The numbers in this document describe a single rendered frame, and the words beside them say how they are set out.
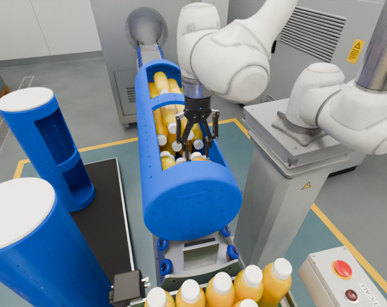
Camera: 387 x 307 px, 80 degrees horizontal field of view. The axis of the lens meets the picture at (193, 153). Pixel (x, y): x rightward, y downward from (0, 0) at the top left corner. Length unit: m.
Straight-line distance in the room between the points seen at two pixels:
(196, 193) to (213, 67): 0.31
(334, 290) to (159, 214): 0.43
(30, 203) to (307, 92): 1.00
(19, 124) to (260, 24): 1.35
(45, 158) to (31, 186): 0.71
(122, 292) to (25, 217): 0.39
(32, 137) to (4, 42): 4.31
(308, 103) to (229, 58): 0.56
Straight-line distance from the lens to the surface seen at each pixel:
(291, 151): 0.95
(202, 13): 0.56
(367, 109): 0.81
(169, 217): 0.65
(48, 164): 1.70
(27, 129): 1.57
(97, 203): 2.02
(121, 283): 0.70
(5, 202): 0.97
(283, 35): 2.58
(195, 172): 0.57
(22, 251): 0.89
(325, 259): 0.67
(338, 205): 2.40
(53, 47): 5.65
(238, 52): 0.43
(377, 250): 2.28
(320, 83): 0.92
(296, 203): 1.23
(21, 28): 5.66
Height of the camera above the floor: 1.64
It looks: 41 degrees down
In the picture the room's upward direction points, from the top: straight up
